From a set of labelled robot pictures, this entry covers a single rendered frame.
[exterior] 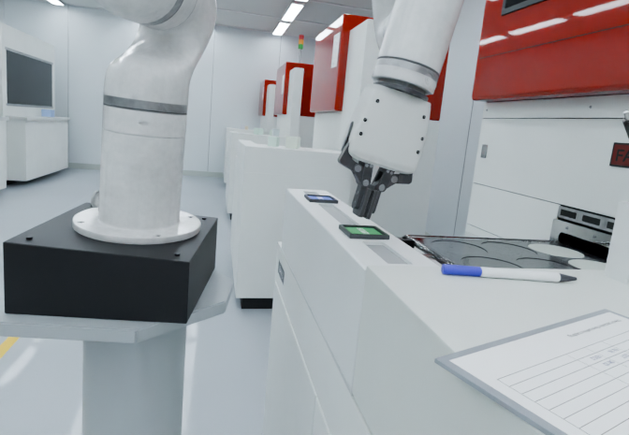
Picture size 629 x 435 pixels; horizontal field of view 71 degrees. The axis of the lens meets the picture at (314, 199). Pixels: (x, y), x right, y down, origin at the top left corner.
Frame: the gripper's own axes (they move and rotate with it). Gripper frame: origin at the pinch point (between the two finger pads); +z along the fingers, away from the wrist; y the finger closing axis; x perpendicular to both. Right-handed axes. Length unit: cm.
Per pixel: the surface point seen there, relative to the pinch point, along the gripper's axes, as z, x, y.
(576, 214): -8, -24, -57
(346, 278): 8.4, 9.1, 2.8
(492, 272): 1.8, 18.5, -8.2
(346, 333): 14.1, 11.1, 1.5
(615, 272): -1.6, 18.2, -23.1
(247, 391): 98, -111, -19
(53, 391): 114, -117, 54
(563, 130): -26, -33, -54
